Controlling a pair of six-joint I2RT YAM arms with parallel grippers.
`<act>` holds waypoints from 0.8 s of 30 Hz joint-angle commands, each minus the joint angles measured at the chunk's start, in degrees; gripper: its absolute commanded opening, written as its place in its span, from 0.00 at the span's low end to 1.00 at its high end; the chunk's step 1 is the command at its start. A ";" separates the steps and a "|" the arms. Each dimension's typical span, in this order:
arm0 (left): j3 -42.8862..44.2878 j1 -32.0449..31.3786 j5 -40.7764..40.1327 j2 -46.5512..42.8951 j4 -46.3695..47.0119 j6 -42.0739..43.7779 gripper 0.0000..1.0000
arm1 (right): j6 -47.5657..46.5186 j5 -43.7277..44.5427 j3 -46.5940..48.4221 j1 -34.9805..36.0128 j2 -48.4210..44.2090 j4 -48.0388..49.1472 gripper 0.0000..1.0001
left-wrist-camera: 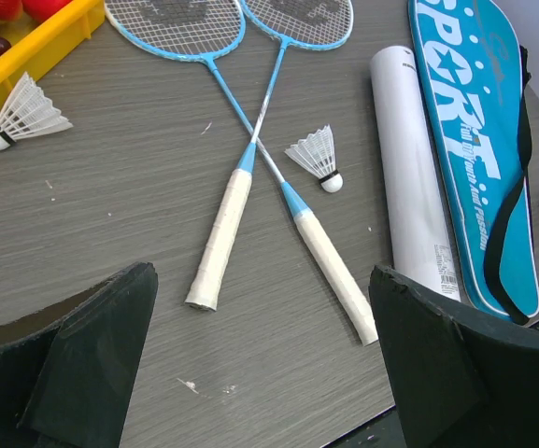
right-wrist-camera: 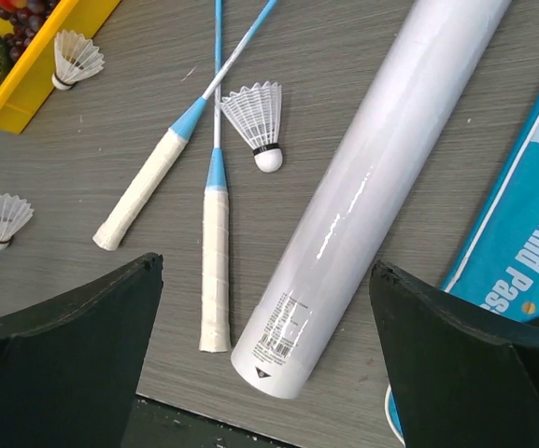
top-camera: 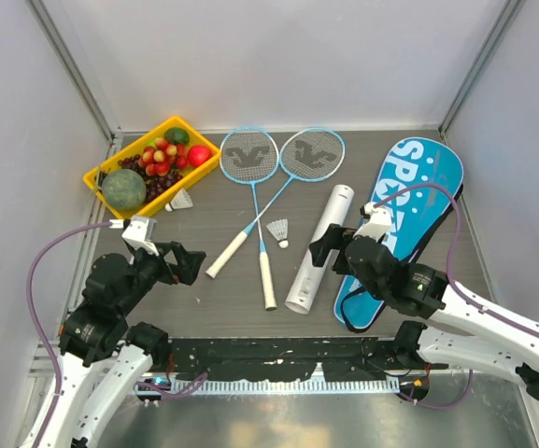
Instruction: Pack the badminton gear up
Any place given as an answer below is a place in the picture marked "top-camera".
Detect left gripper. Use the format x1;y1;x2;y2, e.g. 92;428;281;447
119;238;206;314

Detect white shuttlecock tube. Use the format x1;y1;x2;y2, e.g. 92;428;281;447
285;184;354;315

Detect white shuttlecock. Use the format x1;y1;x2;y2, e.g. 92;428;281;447
266;218;289;249
164;189;193;212

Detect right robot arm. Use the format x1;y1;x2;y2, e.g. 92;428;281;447
309;224;539;401

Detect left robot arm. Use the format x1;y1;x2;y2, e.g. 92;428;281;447
22;242;206;447

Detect dark purple grapes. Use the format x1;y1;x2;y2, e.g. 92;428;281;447
118;156;183;203

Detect yellow plastic bin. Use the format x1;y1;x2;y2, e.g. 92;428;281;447
83;116;220;219

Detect green melon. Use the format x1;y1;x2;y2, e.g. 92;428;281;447
101;169;147;211

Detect blue racket bag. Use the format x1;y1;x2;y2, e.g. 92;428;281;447
333;137;464;333

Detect red cherry bunch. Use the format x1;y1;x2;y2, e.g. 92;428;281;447
137;137;190;176

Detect red apple in bin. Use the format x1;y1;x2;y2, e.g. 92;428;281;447
187;145;213;168

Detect green lime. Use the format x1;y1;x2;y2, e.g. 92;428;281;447
164;127;190;146

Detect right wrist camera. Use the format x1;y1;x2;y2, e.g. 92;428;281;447
353;203;392;243

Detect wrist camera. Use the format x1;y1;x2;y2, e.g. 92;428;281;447
353;203;392;243
121;215;159;256

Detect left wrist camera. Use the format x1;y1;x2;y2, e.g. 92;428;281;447
121;215;159;256

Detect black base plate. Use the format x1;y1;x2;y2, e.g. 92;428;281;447
170;337;427;383

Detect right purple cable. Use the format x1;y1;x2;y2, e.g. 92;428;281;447
374;183;539;347

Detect purple cable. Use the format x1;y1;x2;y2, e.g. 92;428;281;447
374;183;539;347
26;221;125;448

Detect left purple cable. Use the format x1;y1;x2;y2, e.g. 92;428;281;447
26;221;125;448

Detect white cable duct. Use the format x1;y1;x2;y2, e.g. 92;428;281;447
128;375;400;399

